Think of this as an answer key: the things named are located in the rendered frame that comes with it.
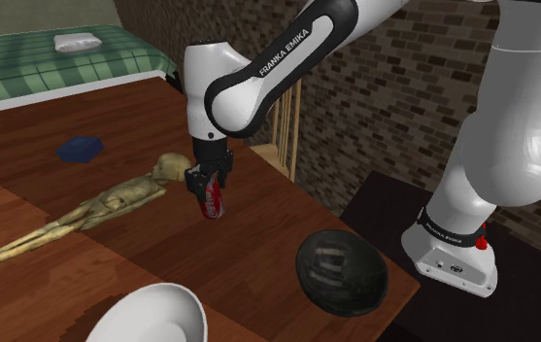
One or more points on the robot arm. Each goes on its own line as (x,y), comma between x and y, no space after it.
(502,156)

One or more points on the dark blue hexagonal box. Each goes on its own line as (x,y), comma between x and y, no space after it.
(79,148)

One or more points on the bed with green plaid cover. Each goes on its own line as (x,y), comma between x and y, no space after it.
(38,68)

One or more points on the dark robot stand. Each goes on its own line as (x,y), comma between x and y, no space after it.
(464,312)

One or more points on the white bowl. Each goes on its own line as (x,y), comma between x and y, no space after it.
(156,315)

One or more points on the red soda can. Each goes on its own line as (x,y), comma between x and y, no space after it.
(213,201)

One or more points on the yellow skeleton figure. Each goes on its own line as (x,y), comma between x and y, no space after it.
(109,201)

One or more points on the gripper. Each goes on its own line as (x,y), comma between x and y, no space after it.
(209,152)

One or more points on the wooden chair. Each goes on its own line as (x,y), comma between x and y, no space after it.
(284,137)

